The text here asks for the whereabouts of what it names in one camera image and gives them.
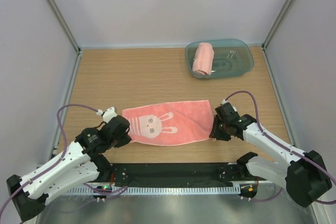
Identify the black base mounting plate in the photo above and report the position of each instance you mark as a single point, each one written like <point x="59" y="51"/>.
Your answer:
<point x="179" y="175"/>

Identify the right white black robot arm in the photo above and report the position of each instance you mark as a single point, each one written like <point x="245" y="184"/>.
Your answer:
<point x="302" y="174"/>

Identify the left aluminium frame post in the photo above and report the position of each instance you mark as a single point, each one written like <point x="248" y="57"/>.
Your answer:
<point x="60" y="19"/>

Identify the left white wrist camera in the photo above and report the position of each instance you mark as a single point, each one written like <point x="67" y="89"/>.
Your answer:
<point x="108" y="114"/>

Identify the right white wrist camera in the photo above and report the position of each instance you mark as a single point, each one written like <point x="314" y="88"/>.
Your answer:
<point x="225" y="101"/>

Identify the right aluminium frame post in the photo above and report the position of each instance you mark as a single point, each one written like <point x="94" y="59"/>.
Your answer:
<point x="279" y="19"/>

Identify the blue translucent plastic tub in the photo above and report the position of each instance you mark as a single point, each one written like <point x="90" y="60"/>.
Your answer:
<point x="232" y="58"/>

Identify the aluminium frame post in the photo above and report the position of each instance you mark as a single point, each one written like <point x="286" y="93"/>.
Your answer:
<point x="279" y="19"/>
<point x="60" y="19"/>

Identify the light pink towel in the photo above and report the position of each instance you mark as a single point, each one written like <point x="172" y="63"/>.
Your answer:
<point x="203" y="59"/>

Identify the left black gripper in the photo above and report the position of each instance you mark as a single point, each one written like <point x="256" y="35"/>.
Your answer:
<point x="126" y="139"/>

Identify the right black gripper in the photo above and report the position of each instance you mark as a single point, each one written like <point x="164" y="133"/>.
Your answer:
<point x="215" y="133"/>

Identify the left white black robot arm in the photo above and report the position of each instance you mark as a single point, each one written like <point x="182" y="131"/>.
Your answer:
<point x="81" y="162"/>

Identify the white slotted cable duct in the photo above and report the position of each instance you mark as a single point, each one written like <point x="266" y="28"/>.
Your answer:
<point x="138" y="191"/>

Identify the coral pink printed towel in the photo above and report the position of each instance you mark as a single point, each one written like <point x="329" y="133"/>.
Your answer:
<point x="170" y="124"/>

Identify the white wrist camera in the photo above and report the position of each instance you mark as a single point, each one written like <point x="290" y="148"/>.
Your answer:
<point x="225" y="101"/>
<point x="108" y="114"/>

